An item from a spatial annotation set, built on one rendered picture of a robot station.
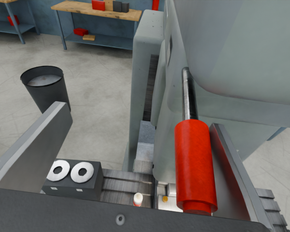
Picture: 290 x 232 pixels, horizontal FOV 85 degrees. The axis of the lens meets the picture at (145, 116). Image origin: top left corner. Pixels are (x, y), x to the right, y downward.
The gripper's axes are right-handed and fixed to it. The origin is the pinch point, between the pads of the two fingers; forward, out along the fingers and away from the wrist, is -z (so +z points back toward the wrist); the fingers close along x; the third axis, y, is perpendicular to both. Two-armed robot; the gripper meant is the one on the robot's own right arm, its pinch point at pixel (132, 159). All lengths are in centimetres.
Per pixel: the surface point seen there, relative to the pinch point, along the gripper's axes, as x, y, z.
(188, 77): -4.1, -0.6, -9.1
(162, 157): -6.1, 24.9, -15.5
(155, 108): -4.0, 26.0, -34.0
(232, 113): -11.7, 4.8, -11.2
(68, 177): 26, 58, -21
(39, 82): 139, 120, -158
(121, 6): 78, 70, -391
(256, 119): -15.3, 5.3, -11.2
